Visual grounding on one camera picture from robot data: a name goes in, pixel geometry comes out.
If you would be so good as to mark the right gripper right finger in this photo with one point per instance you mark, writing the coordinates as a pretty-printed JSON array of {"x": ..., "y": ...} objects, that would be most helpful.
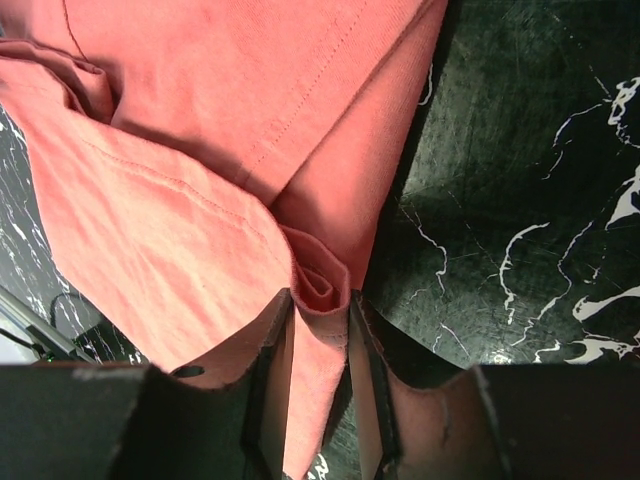
[{"x": 417, "y": 415}]

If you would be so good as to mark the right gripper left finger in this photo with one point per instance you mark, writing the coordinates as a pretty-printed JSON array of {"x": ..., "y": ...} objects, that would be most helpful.
[{"x": 243, "y": 388}]

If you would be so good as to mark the salmon pink t shirt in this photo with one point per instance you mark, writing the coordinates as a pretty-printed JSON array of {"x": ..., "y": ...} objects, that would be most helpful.
[{"x": 192, "y": 158}]

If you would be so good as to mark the black marble pattern mat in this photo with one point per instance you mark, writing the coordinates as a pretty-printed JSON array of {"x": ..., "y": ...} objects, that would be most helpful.
[{"x": 508, "y": 244}]

